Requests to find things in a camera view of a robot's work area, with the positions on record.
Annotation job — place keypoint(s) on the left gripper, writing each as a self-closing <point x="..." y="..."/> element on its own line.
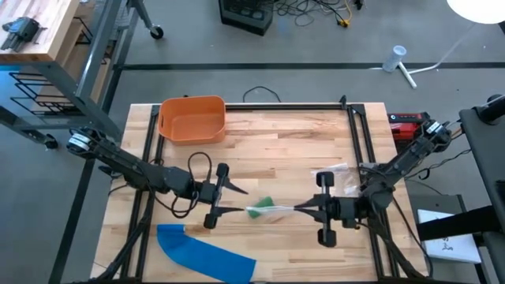
<point x="210" y="221"/>

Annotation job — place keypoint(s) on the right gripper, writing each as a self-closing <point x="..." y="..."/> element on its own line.
<point x="326" y="239"/>

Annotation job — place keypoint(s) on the green elastic bandage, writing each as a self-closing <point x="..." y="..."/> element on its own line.
<point x="262" y="203"/>

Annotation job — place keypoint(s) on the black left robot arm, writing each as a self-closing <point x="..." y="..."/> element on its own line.
<point x="130" y="165"/>

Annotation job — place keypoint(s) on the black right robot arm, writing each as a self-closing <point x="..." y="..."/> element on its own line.
<point x="402" y="161"/>

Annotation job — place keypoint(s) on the blue elastic bandage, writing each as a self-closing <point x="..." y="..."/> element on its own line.
<point x="205" y="260"/>

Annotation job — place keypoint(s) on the orange plastic bin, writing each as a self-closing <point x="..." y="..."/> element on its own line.
<point x="193" y="122"/>

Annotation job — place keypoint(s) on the red battery pack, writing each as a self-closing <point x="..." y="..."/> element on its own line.
<point x="404" y="132"/>

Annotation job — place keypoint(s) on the dark grey flat box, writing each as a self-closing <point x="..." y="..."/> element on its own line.
<point x="434" y="202"/>

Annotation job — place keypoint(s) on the white flat box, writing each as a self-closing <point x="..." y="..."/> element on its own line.
<point x="446" y="240"/>

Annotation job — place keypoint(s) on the white lamp stand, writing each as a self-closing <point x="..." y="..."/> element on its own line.
<point x="408" y="77"/>

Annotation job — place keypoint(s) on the white plastic cup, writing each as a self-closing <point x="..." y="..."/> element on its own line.
<point x="394" y="58"/>

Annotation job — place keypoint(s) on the grey equipment cart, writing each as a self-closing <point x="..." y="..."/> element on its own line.
<point x="485" y="158"/>

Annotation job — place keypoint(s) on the black caster wheel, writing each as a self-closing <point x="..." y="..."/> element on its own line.
<point x="156" y="32"/>

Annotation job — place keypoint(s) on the black computer case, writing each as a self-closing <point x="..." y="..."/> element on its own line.
<point x="246" y="16"/>

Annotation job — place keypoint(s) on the white lamp shade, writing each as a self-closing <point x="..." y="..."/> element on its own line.
<point x="477" y="10"/>

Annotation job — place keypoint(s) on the black boxy device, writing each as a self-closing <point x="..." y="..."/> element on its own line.
<point x="21" y="31"/>

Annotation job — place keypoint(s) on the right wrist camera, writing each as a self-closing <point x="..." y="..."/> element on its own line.
<point x="338" y="208"/>

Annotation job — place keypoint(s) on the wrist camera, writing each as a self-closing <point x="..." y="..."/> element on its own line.
<point x="338" y="208"/>
<point x="205" y="192"/>

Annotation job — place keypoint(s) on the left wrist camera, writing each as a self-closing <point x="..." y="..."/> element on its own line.
<point x="205" y="192"/>

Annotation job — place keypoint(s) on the black aluminium table frame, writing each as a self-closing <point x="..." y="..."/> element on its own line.
<point x="276" y="106"/>

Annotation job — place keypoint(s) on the wooden table with grey frame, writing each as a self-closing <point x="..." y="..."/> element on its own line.
<point x="39" y="23"/>

